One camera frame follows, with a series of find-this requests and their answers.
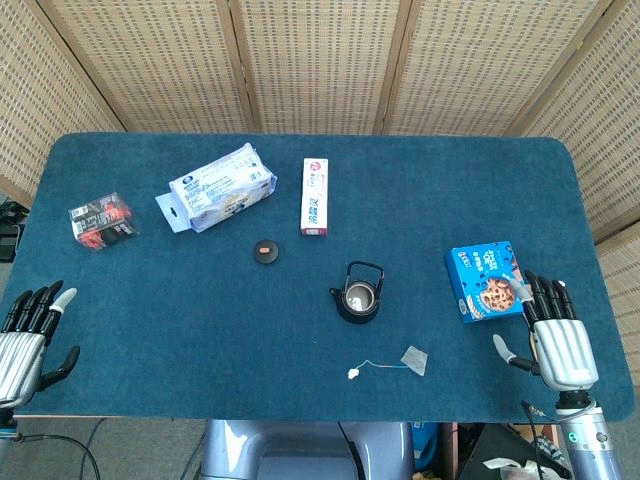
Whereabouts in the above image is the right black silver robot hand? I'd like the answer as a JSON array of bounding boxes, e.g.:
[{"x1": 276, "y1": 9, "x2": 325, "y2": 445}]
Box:
[{"x1": 492, "y1": 269, "x2": 600, "y2": 392}]

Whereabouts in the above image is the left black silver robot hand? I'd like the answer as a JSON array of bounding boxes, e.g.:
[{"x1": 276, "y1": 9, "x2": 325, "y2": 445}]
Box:
[{"x1": 0, "y1": 279, "x2": 81, "y2": 411}]

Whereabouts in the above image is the tea bag with string tag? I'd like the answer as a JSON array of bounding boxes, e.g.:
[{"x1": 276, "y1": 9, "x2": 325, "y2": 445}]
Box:
[{"x1": 347, "y1": 344, "x2": 430, "y2": 380}]

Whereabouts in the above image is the black teapot lid orange knob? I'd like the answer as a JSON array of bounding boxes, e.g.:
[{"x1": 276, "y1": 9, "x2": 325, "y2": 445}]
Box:
[{"x1": 252, "y1": 239, "x2": 280, "y2": 265}]

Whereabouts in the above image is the blue cookie box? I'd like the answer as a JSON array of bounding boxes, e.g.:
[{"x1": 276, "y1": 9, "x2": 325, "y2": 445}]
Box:
[{"x1": 444, "y1": 240, "x2": 534, "y2": 325}]

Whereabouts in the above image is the black equipment on floor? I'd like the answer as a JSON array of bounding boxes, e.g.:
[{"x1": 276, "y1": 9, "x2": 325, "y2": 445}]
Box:
[{"x1": 0, "y1": 197, "x2": 26, "y2": 264}]

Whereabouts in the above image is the red black small packet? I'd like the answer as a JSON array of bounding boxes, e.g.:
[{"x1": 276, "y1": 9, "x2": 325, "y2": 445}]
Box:
[{"x1": 68, "y1": 191, "x2": 141, "y2": 253}]

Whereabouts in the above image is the blue container under table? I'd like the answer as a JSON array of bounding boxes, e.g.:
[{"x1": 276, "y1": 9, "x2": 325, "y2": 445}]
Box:
[{"x1": 412, "y1": 421, "x2": 442, "y2": 472}]

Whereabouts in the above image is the blue table mat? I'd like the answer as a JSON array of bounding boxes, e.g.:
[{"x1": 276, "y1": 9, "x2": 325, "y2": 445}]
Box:
[{"x1": 12, "y1": 132, "x2": 636, "y2": 424}]

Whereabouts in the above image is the white tissue pack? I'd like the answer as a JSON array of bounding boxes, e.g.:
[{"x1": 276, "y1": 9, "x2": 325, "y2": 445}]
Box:
[{"x1": 154, "y1": 142, "x2": 279, "y2": 234}]

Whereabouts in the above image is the grey robot torso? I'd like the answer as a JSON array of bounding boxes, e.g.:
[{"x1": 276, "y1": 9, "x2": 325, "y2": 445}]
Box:
[{"x1": 199, "y1": 419, "x2": 416, "y2": 480}]

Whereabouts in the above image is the white pink toothpaste box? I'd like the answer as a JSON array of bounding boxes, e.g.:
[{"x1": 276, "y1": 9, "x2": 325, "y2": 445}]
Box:
[{"x1": 299, "y1": 157, "x2": 330, "y2": 237}]

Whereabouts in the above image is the wicker folding screen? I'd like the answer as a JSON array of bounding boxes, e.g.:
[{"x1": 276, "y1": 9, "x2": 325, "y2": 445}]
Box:
[{"x1": 0, "y1": 0, "x2": 640, "y2": 386}]

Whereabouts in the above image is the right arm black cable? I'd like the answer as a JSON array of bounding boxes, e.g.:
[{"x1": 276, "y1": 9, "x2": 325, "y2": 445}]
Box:
[{"x1": 519, "y1": 399, "x2": 559, "y2": 480}]

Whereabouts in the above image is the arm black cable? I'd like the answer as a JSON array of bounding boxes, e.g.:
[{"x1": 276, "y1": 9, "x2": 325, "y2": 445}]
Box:
[
  {"x1": 0, "y1": 430, "x2": 104, "y2": 480},
  {"x1": 519, "y1": 399, "x2": 559, "y2": 480}
]

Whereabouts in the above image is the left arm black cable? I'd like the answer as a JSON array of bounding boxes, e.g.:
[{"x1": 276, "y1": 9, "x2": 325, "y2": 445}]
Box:
[{"x1": 0, "y1": 430, "x2": 104, "y2": 480}]

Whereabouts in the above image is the black teapot with handle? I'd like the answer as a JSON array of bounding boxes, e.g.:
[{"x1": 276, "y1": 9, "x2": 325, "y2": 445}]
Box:
[{"x1": 328, "y1": 260, "x2": 386, "y2": 325}]

